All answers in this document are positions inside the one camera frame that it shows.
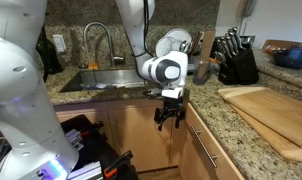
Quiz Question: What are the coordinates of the stainless steel sink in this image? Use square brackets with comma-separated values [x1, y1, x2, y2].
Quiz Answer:
[61, 69, 148, 92]

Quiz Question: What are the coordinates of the dark green glass bottle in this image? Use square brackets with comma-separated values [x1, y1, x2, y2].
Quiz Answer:
[36, 27, 63, 74]

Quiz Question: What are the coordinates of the black knife block with knives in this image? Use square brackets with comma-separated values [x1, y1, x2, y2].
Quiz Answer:
[211, 27, 259, 85]

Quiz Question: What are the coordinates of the orange sponge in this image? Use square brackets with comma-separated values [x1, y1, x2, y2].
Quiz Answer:
[88, 62, 98, 70]

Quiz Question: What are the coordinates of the light wooden cutting board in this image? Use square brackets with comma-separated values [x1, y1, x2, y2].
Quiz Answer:
[223, 87, 302, 148]

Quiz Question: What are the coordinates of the wooden kitchen drawer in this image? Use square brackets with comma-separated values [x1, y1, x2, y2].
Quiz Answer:
[179, 103, 244, 180]

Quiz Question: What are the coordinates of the lower wooden cutting board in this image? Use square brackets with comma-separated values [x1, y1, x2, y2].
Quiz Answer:
[218, 88, 302, 162]

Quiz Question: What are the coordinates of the tall wooden board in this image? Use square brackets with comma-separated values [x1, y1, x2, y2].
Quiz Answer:
[194, 29, 217, 81]

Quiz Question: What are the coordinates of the dish rack with plates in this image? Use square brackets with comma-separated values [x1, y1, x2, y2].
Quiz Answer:
[156, 28, 204, 73]

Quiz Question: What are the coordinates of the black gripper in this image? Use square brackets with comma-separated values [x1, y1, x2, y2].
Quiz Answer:
[154, 98, 185, 131]

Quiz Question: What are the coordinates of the dark blue bowl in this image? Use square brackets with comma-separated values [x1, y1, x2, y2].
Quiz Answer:
[273, 46, 302, 69]

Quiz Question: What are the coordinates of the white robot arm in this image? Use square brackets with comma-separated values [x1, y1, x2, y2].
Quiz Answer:
[0, 0, 188, 180]

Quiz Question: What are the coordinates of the wooden tray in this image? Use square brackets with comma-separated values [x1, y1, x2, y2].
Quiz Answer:
[262, 39, 302, 56]

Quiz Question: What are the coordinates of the chrome gooseneck faucet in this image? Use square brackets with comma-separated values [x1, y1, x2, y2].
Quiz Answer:
[83, 21, 126, 68]

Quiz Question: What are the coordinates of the glass cup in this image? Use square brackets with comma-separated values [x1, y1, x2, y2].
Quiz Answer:
[193, 59, 210, 85]

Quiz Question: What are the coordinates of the white wall outlet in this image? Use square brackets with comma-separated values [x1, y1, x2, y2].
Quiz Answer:
[53, 35, 66, 53]

